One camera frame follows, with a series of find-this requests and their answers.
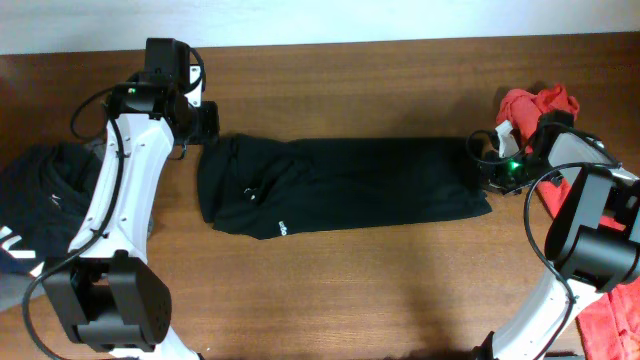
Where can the red crumpled garment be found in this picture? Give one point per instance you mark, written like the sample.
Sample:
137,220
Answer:
609,328

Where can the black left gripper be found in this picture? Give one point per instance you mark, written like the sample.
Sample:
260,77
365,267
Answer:
210,131

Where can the black polo shirt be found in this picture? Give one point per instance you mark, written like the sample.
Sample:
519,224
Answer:
264,188

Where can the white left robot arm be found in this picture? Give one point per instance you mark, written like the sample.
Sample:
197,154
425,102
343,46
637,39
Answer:
104,293

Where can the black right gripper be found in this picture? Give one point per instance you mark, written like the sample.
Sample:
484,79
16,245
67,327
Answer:
491,179

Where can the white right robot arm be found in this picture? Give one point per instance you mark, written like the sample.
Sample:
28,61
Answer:
592,244

